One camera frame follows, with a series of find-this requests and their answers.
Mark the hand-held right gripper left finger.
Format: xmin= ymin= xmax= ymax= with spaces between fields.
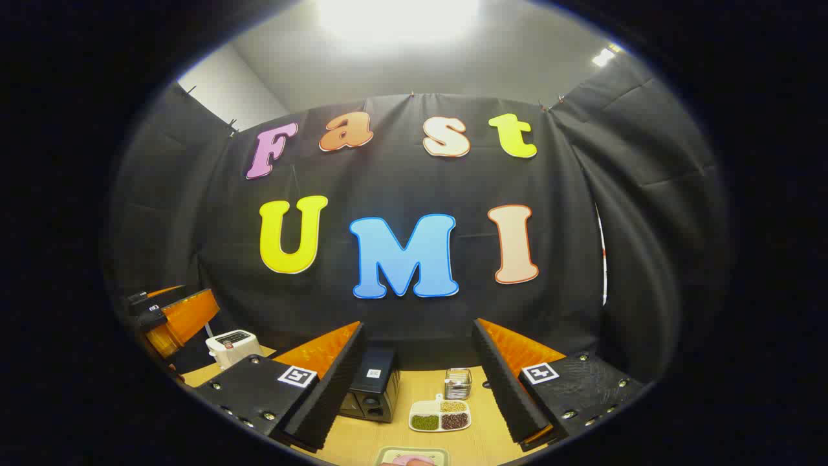
xmin=194 ymin=322 xmax=366 ymax=452

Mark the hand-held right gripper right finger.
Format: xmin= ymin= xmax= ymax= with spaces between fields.
xmin=471 ymin=317 xmax=648 ymax=452

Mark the black electric oven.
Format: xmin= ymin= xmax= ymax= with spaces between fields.
xmin=338 ymin=346 xmax=400 ymax=423

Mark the pale green food tray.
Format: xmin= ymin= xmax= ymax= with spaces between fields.
xmin=375 ymin=447 xmax=450 ymax=466

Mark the white toaster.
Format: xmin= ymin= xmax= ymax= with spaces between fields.
xmin=206 ymin=330 xmax=261 ymax=371

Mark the white divided dish of beans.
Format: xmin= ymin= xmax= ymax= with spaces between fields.
xmin=409 ymin=395 xmax=472 ymax=433

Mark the metal wire basket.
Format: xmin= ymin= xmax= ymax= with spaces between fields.
xmin=444 ymin=368 xmax=473 ymax=401

